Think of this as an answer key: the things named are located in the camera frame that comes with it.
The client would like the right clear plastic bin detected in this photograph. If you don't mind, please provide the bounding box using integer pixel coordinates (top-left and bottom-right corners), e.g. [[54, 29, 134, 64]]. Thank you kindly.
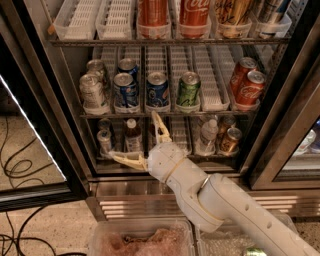
[[194, 213, 309, 256]]

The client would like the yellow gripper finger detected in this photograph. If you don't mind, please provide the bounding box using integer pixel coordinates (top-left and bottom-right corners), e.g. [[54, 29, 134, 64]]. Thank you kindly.
[[151, 111, 172, 144], [109, 151, 147, 171]]

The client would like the open glass fridge door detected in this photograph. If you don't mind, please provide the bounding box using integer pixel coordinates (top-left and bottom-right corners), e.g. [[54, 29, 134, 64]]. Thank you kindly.
[[0, 8, 88, 211]]

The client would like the top wire shelf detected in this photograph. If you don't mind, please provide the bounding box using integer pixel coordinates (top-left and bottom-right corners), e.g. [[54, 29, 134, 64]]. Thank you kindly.
[[51, 37, 290, 47]]

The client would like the front red coca-cola can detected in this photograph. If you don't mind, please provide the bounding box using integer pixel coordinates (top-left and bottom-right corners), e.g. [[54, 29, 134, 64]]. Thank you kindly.
[[235, 70, 266, 105]]

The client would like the front slim silver can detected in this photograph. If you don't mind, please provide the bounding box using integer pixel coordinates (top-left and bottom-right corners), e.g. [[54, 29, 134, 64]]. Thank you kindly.
[[97, 129, 115, 154]]

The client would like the red coca-cola can top shelf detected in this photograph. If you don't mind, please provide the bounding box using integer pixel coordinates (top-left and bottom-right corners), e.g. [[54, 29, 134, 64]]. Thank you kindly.
[[179, 0, 210, 26]]

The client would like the gold can top shelf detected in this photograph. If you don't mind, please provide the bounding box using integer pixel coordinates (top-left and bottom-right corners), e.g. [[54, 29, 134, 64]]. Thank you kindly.
[[214, 0, 253, 25]]

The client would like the wire shelf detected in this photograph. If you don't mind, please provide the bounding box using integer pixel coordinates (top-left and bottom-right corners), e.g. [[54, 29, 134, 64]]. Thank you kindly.
[[80, 111, 257, 119], [51, 37, 290, 47]]

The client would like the silver dark can top shelf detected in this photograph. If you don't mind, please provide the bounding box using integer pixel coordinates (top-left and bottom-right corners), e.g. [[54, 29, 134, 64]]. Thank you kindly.
[[258, 0, 291, 24]]

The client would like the clear water bottle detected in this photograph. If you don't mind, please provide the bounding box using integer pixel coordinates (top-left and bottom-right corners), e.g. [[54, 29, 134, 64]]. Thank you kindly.
[[200, 119, 218, 153]]

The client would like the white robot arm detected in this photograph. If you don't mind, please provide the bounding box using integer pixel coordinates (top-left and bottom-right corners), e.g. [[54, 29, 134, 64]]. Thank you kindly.
[[110, 111, 319, 256]]

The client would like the right brown drink bottle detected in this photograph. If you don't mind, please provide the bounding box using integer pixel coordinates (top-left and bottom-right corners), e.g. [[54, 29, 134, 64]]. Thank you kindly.
[[148, 121, 165, 150]]

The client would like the empty white tray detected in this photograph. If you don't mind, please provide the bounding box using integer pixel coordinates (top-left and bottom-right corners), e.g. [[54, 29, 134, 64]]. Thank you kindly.
[[53, 0, 101, 40], [95, 0, 135, 40]]

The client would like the front gold can bottom shelf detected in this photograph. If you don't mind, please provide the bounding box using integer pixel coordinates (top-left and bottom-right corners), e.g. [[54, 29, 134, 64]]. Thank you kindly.
[[219, 127, 242, 153]]

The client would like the steel fridge bottom grille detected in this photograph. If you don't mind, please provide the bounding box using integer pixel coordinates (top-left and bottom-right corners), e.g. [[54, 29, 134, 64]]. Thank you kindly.
[[87, 176, 320, 221]]

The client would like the front silver soda can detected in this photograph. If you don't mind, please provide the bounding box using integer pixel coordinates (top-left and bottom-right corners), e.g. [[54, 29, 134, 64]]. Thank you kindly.
[[79, 73, 107, 109]]

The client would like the green can in bin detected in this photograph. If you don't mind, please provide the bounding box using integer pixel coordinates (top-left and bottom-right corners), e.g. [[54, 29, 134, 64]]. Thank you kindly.
[[243, 247, 267, 256]]

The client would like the empty white tray top left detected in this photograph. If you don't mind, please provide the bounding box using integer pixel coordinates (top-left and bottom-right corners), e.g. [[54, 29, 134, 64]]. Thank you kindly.
[[53, 0, 101, 40]]

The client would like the brown drink bottle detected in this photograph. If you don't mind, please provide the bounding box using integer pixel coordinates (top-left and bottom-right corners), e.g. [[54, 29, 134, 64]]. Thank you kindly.
[[148, 121, 165, 150], [125, 118, 143, 152]]

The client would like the green soda can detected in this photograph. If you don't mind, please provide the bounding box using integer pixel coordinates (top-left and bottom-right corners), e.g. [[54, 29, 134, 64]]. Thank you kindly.
[[176, 71, 201, 107]]

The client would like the rear slim silver can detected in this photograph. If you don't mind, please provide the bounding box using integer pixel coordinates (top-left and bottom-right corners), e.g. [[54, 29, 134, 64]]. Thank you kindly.
[[98, 118, 112, 130]]

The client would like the blue pepsi can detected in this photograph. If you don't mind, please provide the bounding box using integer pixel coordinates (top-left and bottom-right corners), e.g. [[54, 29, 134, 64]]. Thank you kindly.
[[118, 58, 138, 80], [113, 73, 139, 108]]

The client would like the silver soda can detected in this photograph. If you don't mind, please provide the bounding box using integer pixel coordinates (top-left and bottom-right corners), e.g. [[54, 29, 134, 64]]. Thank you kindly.
[[79, 73, 107, 109], [86, 59, 107, 83]]

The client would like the dark blue soda can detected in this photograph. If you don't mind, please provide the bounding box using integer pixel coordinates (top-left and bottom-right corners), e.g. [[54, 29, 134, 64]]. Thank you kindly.
[[146, 72, 169, 107]]

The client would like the gold can shelf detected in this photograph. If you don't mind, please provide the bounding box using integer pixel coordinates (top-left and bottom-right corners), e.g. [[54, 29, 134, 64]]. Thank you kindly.
[[219, 127, 242, 153], [218, 115, 236, 138], [214, 0, 253, 25]]

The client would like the middle wire shelf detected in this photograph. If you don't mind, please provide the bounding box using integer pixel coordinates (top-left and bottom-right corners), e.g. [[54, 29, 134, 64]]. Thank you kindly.
[[80, 111, 257, 119]]

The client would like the rear silver soda can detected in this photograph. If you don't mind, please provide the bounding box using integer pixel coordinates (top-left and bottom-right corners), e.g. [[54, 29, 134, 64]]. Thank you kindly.
[[86, 59, 107, 83]]

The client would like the rear gold can bottom shelf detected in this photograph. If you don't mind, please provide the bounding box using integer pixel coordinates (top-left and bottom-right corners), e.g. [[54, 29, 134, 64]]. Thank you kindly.
[[218, 115, 236, 138]]

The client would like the empty white tray middle shelf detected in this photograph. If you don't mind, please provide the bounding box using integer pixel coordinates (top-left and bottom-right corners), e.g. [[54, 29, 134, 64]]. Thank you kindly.
[[193, 46, 230, 111]]

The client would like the slim silver can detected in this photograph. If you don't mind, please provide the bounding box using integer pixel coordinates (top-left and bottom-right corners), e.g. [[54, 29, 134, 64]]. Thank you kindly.
[[98, 118, 112, 130], [97, 129, 115, 154]]

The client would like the orange soda can top shelf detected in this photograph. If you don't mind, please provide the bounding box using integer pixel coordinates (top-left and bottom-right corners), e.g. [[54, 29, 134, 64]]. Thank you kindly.
[[138, 0, 168, 27]]

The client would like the left brown drink bottle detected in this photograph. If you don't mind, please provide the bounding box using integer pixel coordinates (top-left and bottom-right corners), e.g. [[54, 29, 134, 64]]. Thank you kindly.
[[125, 118, 143, 152]]

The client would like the rear red coca-cola can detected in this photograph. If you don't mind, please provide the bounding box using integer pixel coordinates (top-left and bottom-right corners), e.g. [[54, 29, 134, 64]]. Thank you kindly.
[[229, 57, 257, 96]]

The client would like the black floor cable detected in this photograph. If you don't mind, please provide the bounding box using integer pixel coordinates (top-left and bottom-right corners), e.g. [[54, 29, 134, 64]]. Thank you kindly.
[[0, 114, 88, 256]]

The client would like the clear plastic bin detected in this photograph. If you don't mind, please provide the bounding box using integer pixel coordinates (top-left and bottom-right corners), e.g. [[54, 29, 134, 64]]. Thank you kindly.
[[87, 218, 195, 256], [194, 213, 309, 256]]

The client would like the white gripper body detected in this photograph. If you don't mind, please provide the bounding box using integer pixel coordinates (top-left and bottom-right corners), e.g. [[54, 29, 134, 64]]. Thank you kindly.
[[147, 142, 185, 183]]

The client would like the left clear plastic bin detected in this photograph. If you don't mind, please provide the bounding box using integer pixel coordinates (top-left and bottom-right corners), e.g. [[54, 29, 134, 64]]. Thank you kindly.
[[87, 218, 195, 256]]

